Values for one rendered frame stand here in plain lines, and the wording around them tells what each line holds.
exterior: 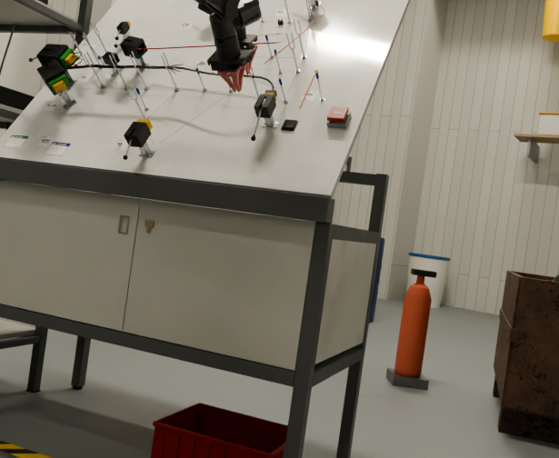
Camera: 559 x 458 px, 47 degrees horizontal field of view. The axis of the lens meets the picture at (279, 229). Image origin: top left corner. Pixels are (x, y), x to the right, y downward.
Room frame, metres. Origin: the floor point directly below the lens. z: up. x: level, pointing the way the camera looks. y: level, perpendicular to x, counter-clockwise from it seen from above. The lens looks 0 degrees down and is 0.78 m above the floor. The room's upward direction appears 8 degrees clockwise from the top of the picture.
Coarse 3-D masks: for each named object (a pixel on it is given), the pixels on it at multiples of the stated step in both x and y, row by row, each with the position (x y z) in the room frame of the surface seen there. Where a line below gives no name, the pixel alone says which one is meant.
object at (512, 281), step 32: (512, 288) 3.13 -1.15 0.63; (544, 288) 2.76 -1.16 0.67; (512, 320) 2.85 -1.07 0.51; (544, 320) 2.76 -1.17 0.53; (512, 352) 2.79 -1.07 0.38; (544, 352) 2.75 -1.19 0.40; (512, 384) 2.78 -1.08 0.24; (544, 384) 2.75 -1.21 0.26; (512, 416) 2.88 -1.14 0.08; (544, 416) 2.75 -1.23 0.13
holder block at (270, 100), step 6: (264, 96) 1.84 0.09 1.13; (270, 96) 1.84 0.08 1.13; (258, 102) 1.83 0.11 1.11; (270, 102) 1.82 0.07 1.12; (258, 108) 1.82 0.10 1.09; (264, 108) 1.82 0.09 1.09; (270, 108) 1.83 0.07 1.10; (258, 114) 1.84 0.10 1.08; (264, 114) 1.84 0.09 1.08; (270, 114) 1.84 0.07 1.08
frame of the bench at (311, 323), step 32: (320, 224) 1.70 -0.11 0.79; (320, 256) 1.70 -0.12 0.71; (320, 288) 1.69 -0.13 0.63; (32, 320) 2.03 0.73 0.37; (64, 320) 1.99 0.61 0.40; (320, 320) 1.72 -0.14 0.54; (160, 352) 1.86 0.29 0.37; (192, 352) 1.82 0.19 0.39; (352, 352) 2.11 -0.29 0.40; (288, 384) 1.71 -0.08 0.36; (352, 384) 2.22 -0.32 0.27; (352, 416) 2.21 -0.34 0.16; (288, 448) 1.70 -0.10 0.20
